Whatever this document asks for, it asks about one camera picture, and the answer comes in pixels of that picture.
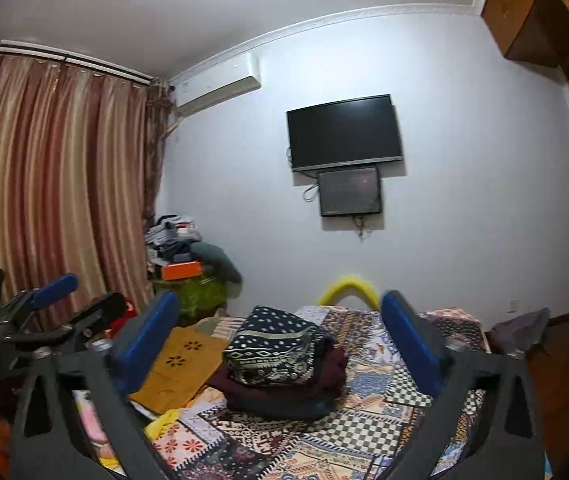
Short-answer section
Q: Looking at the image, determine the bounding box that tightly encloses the green patterned cloth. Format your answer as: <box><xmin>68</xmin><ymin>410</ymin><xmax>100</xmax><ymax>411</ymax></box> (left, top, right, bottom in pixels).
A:
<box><xmin>153</xmin><ymin>277</ymin><xmax>230</xmax><ymax>321</ymax></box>

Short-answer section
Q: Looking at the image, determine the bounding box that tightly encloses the bamboo lap desk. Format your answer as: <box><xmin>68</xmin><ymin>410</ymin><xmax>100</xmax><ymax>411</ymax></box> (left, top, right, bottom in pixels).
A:
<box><xmin>129</xmin><ymin>326</ymin><xmax>235</xmax><ymax>413</ymax></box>

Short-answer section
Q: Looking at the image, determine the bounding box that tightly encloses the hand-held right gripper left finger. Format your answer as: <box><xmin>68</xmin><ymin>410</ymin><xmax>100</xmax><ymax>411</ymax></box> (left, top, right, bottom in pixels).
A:
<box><xmin>9</xmin><ymin>290</ymin><xmax>180</xmax><ymax>480</ymax></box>

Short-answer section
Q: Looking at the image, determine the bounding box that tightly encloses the red plush toy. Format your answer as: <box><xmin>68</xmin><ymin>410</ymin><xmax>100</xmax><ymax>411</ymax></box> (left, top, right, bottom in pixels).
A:
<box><xmin>107</xmin><ymin>297</ymin><xmax>138</xmax><ymax>336</ymax></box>

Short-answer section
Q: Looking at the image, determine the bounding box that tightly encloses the grey-green coat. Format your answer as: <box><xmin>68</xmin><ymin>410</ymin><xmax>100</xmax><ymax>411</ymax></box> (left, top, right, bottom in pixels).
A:
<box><xmin>189</xmin><ymin>242</ymin><xmax>243</xmax><ymax>286</ymax></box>

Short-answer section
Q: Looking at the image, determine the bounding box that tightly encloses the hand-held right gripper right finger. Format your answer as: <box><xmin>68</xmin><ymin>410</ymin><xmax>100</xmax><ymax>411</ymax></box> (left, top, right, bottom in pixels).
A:
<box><xmin>381</xmin><ymin>290</ymin><xmax>547</xmax><ymax>480</ymax></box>

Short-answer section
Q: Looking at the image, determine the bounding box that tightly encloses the small black wall monitor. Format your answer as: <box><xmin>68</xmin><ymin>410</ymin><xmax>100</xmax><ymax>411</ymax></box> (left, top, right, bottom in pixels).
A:
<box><xmin>317</xmin><ymin>166</ymin><xmax>383</xmax><ymax>218</ymax></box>

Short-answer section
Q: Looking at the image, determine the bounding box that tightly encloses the yellow cloth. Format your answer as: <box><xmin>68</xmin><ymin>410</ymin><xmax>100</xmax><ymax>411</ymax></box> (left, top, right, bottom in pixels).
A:
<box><xmin>144</xmin><ymin>408</ymin><xmax>182</xmax><ymax>443</ymax></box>

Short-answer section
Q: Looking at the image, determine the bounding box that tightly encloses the maroon folded garment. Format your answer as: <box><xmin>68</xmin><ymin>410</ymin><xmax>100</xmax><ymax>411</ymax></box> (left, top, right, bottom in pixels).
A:
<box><xmin>207</xmin><ymin>345</ymin><xmax>350</xmax><ymax>403</ymax></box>

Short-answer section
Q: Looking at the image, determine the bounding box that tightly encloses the black wall television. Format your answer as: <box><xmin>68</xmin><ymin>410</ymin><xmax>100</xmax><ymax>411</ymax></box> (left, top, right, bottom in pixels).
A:
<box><xmin>285</xmin><ymin>94</ymin><xmax>405</xmax><ymax>173</ymax></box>

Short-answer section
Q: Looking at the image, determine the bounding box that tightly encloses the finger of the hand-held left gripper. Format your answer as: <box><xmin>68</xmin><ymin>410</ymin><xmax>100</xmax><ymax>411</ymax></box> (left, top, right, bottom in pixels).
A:
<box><xmin>2</xmin><ymin>273</ymin><xmax>79</xmax><ymax>321</ymax></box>
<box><xmin>7</xmin><ymin>291</ymin><xmax>128</xmax><ymax>356</ymax></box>

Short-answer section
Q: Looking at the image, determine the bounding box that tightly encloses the pile of mixed clutter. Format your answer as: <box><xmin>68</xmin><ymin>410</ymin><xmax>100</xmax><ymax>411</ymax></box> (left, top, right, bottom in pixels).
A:
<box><xmin>144</xmin><ymin>214</ymin><xmax>202</xmax><ymax>266</ymax></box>

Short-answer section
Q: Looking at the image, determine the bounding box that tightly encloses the white air conditioner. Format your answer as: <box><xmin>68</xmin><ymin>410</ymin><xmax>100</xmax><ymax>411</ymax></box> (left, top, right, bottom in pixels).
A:
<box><xmin>169</xmin><ymin>52</ymin><xmax>261</xmax><ymax>118</ymax></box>

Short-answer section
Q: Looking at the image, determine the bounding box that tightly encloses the dark grey cloth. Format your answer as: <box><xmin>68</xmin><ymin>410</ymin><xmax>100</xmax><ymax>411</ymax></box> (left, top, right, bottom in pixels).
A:
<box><xmin>487</xmin><ymin>307</ymin><xmax>551</xmax><ymax>356</ymax></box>

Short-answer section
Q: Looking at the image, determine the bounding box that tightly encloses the navy patterned jacket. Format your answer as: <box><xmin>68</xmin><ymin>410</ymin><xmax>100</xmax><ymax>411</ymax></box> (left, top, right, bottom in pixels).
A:
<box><xmin>223</xmin><ymin>305</ymin><xmax>335</xmax><ymax>387</ymax></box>

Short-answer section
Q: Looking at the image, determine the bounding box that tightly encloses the orange box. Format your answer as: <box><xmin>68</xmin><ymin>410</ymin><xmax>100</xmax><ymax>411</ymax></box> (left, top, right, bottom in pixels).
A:
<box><xmin>161</xmin><ymin>261</ymin><xmax>204</xmax><ymax>282</ymax></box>

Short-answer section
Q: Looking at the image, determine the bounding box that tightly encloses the patchwork bedspread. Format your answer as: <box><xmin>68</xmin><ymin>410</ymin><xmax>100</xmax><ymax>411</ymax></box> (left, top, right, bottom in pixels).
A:
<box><xmin>72</xmin><ymin>305</ymin><xmax>495</xmax><ymax>480</ymax></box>

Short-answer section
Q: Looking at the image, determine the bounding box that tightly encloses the striped brown curtain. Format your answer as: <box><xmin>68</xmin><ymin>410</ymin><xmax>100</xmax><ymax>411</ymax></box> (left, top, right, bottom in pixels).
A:
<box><xmin>0</xmin><ymin>35</ymin><xmax>175</xmax><ymax>331</ymax></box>

